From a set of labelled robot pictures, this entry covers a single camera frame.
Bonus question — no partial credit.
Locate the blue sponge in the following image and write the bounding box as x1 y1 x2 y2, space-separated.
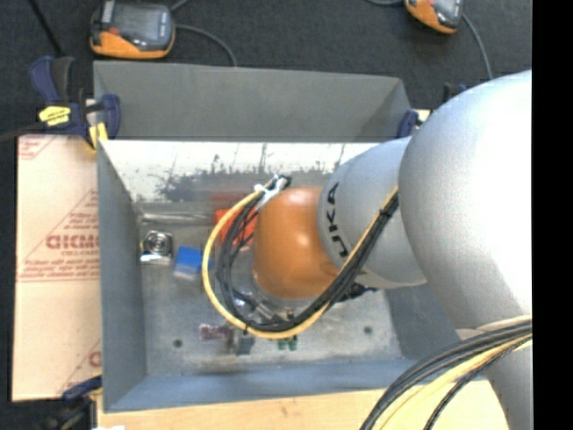
172 245 203 282

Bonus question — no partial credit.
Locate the grey metal bin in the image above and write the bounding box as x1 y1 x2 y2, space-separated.
92 59 463 414

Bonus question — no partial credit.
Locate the brown cardboard board red print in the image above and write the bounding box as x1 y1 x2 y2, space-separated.
10 133 104 403

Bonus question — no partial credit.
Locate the black cylinder on white bracket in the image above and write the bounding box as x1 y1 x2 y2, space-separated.
338 281 378 303

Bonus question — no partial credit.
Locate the purple small object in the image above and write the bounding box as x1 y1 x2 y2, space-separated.
198 323 233 341

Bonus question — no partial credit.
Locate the orange plastic object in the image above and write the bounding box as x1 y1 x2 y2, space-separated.
213 207 259 251

